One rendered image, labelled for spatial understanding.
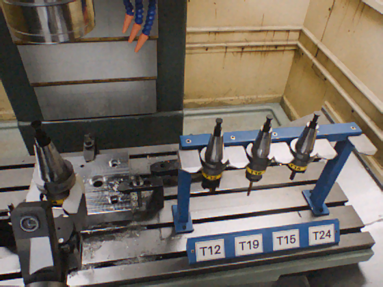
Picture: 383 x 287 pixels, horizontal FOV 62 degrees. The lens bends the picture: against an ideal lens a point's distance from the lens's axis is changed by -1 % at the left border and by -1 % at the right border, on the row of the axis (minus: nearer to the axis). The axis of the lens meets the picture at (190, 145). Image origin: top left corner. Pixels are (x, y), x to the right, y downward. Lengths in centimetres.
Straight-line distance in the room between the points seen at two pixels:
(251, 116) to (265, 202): 92
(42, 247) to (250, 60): 152
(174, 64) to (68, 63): 39
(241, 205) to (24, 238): 73
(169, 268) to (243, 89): 122
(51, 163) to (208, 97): 142
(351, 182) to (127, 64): 96
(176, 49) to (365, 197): 89
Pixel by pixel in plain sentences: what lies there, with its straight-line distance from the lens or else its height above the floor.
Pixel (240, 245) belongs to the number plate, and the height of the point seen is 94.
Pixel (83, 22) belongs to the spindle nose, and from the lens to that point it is 65.
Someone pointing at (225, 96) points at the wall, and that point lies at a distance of 189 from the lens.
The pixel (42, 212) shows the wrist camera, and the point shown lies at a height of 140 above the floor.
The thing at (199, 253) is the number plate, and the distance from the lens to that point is 92.
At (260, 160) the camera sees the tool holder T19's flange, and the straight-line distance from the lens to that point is 75.
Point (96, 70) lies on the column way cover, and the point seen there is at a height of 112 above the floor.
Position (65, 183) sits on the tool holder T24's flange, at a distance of 56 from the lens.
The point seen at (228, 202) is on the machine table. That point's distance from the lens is 106.
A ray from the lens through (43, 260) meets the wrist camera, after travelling 49.
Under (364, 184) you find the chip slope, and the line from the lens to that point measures 138.
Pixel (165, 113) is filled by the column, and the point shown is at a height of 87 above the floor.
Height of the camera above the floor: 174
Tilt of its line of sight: 43 degrees down
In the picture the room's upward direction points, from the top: 4 degrees clockwise
